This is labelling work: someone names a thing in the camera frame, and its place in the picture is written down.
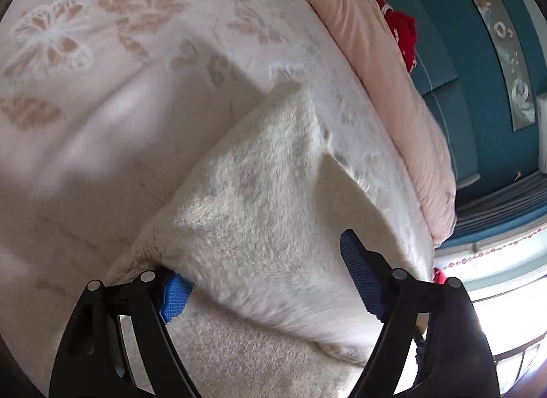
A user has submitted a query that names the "red cloth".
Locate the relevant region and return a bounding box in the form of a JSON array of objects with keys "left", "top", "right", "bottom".
[{"left": 371, "top": 0, "right": 419, "bottom": 75}]

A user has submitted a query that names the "window guard rail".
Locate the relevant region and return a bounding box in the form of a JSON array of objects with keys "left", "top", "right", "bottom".
[{"left": 491, "top": 330, "right": 547, "bottom": 384}]

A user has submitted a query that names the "cream fluffy garment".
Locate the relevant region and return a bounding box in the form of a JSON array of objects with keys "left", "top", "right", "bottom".
[{"left": 103, "top": 82, "right": 437, "bottom": 398}]

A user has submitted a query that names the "grey curtain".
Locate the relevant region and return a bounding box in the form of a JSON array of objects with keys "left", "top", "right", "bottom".
[{"left": 454, "top": 171, "right": 547, "bottom": 237}]

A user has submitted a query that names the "pink quilt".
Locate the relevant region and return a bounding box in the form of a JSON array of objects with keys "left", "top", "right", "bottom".
[{"left": 278, "top": 0, "right": 458, "bottom": 249}]

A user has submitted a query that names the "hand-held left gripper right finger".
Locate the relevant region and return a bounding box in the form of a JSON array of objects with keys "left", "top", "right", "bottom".
[{"left": 339, "top": 229, "right": 502, "bottom": 398}]

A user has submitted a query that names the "floral wall picture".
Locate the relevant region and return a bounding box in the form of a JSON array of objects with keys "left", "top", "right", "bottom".
[{"left": 459, "top": 0, "right": 537, "bottom": 132}]

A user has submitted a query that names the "pink bead string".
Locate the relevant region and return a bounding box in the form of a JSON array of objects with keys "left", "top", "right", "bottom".
[{"left": 438, "top": 227, "right": 547, "bottom": 271}]

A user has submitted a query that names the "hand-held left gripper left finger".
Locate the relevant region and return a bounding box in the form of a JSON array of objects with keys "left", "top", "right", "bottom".
[{"left": 48, "top": 270, "right": 202, "bottom": 398}]

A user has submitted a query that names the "pink butterfly print blanket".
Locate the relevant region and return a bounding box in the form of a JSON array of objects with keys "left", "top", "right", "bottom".
[{"left": 0, "top": 0, "right": 436, "bottom": 387}]

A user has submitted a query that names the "blue padded headboard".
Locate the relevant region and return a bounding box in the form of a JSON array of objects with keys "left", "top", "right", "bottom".
[{"left": 363, "top": 0, "right": 483, "bottom": 188}]

